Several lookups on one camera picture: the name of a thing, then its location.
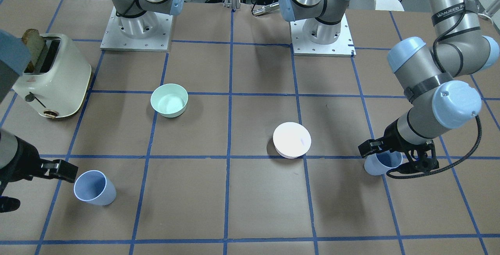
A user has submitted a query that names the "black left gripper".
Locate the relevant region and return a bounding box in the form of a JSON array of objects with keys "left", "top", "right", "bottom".
[{"left": 358, "top": 121, "right": 440, "bottom": 174}]

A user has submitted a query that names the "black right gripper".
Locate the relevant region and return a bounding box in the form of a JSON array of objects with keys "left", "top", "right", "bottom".
[{"left": 0, "top": 132, "right": 79, "bottom": 213}]

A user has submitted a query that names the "blue cup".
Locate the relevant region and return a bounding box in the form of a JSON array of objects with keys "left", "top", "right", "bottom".
[
  {"left": 73, "top": 170, "right": 117, "bottom": 206},
  {"left": 364, "top": 151, "right": 402, "bottom": 176}
]

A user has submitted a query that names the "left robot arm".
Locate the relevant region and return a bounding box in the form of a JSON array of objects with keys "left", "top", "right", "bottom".
[{"left": 279, "top": 0, "right": 499, "bottom": 180}]

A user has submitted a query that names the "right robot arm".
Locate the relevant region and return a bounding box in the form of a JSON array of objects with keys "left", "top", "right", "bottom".
[{"left": 1, "top": 0, "right": 184, "bottom": 192}]

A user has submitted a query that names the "cream white toaster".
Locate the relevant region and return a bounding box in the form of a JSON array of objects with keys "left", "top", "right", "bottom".
[{"left": 13, "top": 33, "right": 91, "bottom": 119}]

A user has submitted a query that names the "pink bowl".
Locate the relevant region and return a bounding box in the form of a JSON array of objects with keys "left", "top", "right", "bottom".
[{"left": 273, "top": 121, "right": 311, "bottom": 159}]

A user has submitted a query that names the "toast slice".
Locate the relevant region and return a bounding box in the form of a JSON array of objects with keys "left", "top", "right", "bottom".
[{"left": 21, "top": 29, "right": 45, "bottom": 73}]

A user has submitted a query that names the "white chair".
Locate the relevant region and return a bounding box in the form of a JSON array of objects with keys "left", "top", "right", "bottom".
[{"left": 348, "top": 0, "right": 405, "bottom": 11}]

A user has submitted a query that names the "mint green bowl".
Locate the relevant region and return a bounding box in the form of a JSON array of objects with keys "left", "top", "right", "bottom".
[{"left": 150, "top": 84, "right": 189, "bottom": 118}]

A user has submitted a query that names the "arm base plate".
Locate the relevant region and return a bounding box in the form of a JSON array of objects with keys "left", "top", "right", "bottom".
[
  {"left": 289, "top": 15, "right": 357, "bottom": 57},
  {"left": 100, "top": 8, "right": 175, "bottom": 52}
]

